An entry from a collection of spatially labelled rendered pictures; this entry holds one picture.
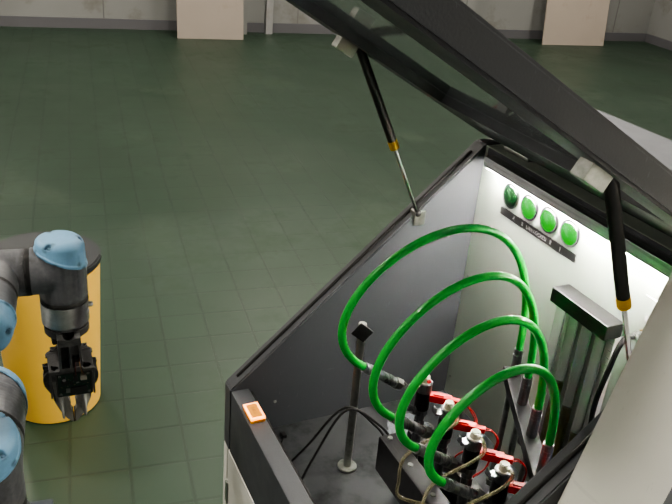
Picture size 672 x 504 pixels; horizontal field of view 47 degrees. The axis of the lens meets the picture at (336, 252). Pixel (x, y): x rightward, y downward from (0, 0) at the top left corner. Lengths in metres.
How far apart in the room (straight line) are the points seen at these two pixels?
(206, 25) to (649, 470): 9.01
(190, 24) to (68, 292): 8.54
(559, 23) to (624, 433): 10.65
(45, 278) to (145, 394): 2.00
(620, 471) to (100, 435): 2.27
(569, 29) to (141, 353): 9.20
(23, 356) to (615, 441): 2.27
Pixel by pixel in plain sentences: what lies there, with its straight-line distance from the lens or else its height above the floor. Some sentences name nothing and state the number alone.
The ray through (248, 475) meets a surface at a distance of 1.64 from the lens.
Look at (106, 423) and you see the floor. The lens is 3.12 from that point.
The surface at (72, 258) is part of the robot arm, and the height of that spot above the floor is 1.36.
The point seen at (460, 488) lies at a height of 1.12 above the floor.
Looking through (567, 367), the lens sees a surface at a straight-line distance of 1.51.
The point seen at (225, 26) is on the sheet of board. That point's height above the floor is 0.15.
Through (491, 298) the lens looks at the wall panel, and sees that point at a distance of 1.69.
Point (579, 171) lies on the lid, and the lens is 0.91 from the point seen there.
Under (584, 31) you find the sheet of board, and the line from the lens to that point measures 11.84.
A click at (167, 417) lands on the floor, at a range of 3.12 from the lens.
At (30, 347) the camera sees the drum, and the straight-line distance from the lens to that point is 2.95.
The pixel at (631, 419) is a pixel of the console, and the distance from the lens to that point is 1.09.
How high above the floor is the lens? 1.93
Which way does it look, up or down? 26 degrees down
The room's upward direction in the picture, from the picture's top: 5 degrees clockwise
